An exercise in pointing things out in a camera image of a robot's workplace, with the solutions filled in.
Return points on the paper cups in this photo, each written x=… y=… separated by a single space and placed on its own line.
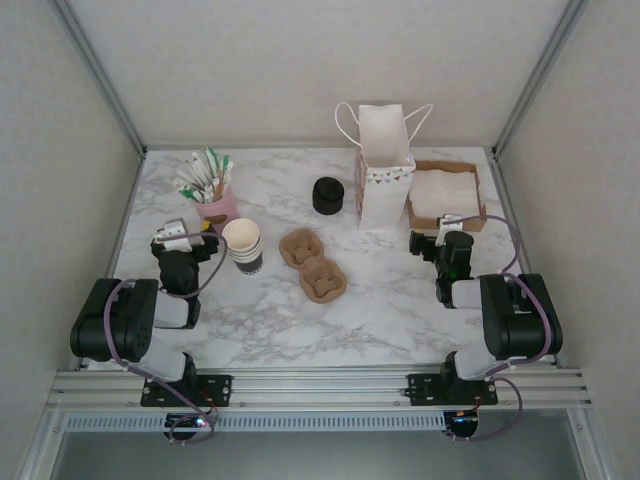
x=248 y=265

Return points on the white paper gift bag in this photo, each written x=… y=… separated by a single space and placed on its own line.
x=380 y=200

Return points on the black cup lid stack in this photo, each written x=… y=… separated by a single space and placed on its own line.
x=328 y=197

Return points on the brown pulp cup carrier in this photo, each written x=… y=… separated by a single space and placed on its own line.
x=312 y=265

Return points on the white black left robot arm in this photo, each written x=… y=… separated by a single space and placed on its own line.
x=125 y=320

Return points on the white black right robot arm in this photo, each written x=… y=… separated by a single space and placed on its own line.
x=510 y=325

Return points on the pink straw holder cup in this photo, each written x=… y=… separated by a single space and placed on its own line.
x=220 y=207

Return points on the brown cardboard napkin box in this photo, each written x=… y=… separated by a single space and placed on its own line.
x=472 y=225

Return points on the green tipped white straw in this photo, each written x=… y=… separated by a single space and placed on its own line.
x=189 y=191

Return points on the wooden stirrer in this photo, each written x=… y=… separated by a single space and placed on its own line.
x=218 y=187

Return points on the white wrapped straw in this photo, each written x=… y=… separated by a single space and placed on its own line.
x=186 y=182
x=199 y=172

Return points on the green striped wrapped straw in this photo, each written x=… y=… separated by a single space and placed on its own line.
x=228 y=167
x=212 y=160

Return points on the small controller board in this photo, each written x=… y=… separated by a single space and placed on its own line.
x=182 y=422
x=462 y=422

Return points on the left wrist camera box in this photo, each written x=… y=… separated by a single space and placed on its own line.
x=175 y=234

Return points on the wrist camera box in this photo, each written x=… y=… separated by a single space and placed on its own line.
x=451 y=222
x=175 y=234

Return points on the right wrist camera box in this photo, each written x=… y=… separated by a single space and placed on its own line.
x=451 y=222

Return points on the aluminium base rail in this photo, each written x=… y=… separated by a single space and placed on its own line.
x=320 y=390

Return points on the aluminium frame post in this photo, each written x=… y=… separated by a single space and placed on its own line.
x=100 y=75
x=539 y=75

